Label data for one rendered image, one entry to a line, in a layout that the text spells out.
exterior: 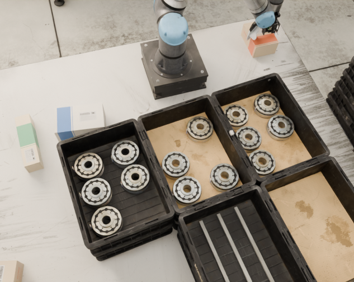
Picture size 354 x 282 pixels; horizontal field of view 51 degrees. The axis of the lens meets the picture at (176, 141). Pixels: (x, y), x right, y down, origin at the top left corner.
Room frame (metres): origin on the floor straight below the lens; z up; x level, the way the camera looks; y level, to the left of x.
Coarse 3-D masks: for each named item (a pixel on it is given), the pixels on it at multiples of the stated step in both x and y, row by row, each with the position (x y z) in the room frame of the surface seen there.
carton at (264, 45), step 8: (248, 24) 1.40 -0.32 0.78; (248, 40) 1.32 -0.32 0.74; (256, 40) 1.29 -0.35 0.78; (264, 40) 1.30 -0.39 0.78; (272, 40) 1.30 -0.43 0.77; (248, 48) 1.30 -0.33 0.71; (256, 48) 1.25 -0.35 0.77; (264, 48) 1.27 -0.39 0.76; (272, 48) 1.28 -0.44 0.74; (256, 56) 1.26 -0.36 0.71
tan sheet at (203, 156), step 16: (160, 128) 0.74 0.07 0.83; (176, 128) 0.75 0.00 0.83; (160, 144) 0.67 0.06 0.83; (176, 144) 0.67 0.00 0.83; (192, 144) 0.68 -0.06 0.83; (208, 144) 0.68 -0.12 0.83; (160, 160) 0.60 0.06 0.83; (192, 160) 0.61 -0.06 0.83; (208, 160) 0.62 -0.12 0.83; (224, 160) 0.62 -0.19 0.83; (192, 176) 0.54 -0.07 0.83; (208, 176) 0.55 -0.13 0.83; (224, 176) 0.55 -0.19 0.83; (208, 192) 0.48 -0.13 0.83
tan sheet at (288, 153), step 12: (252, 96) 0.92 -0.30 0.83; (252, 108) 0.87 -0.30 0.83; (252, 120) 0.81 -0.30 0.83; (264, 120) 0.81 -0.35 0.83; (264, 132) 0.75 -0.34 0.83; (264, 144) 0.70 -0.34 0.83; (276, 144) 0.70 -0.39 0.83; (288, 144) 0.71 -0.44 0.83; (300, 144) 0.71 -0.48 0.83; (276, 156) 0.65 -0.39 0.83; (288, 156) 0.65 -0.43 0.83; (300, 156) 0.66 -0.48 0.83; (276, 168) 0.60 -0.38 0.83
